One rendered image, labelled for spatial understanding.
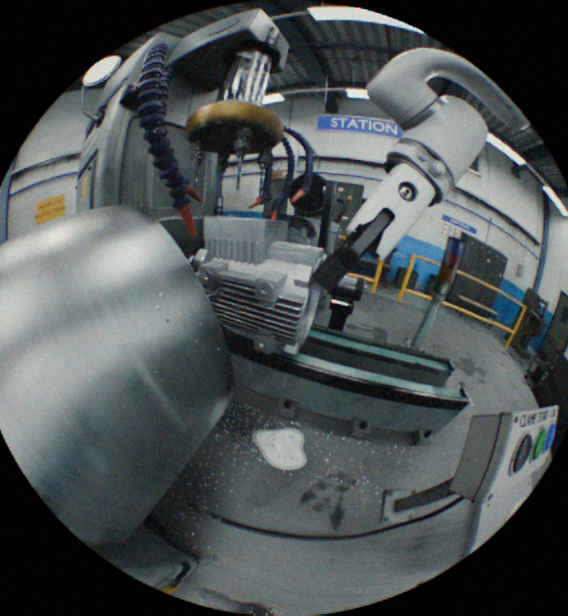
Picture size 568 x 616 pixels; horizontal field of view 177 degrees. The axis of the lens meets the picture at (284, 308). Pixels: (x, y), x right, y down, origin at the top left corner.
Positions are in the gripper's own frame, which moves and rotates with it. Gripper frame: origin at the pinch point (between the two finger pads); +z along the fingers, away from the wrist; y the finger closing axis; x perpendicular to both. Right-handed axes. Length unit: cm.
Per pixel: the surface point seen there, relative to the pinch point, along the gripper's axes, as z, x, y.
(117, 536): 7.5, 0.7, -30.6
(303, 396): 20.9, -12.9, -1.1
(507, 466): -6.3, -16.5, -20.9
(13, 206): 159, 529, -119
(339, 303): 8.3, -8.1, 17.0
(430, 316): -6, -39, 34
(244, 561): 23.7, -16.9, -33.5
